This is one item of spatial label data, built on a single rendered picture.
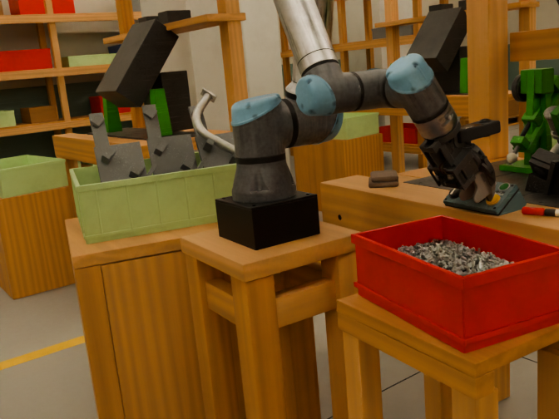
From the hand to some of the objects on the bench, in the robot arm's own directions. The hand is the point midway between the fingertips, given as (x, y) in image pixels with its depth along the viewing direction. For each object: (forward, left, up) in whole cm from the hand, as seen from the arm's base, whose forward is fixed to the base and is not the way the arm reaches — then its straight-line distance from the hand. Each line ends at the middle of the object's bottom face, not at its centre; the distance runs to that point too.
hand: (489, 193), depth 129 cm
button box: (+5, +5, -8) cm, 10 cm away
